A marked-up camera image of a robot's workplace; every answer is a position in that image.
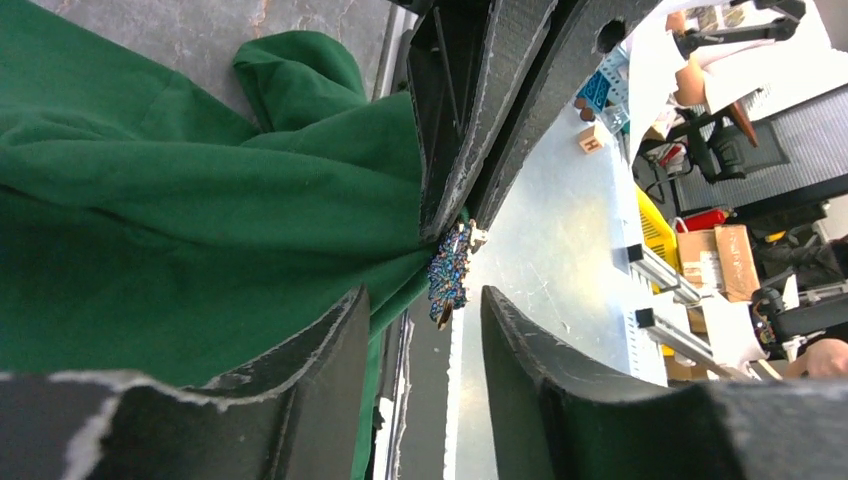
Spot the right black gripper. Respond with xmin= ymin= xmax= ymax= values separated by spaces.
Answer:
xmin=405 ymin=0 xmax=659 ymax=241

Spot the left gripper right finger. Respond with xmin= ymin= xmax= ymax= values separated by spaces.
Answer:
xmin=480 ymin=286 xmax=847 ymax=479

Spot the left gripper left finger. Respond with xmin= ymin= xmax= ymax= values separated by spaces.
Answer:
xmin=1 ymin=287 xmax=370 ymax=479

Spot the green cloth garment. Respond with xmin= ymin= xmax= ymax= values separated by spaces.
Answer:
xmin=1 ymin=1 xmax=436 ymax=479

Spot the blue toy brick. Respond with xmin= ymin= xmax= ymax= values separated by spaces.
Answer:
xmin=576 ymin=71 xmax=611 ymax=113

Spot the wooden letter cube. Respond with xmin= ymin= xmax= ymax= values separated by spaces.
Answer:
xmin=577 ymin=123 xmax=609 ymax=154

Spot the yellow plastic crate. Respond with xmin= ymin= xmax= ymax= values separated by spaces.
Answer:
xmin=635 ymin=186 xmax=681 ymax=272

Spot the cardboard box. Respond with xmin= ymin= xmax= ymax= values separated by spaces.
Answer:
xmin=676 ymin=225 xmax=760 ymax=302

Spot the red fire extinguisher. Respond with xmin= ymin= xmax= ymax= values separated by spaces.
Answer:
xmin=673 ymin=208 xmax=732 ymax=233

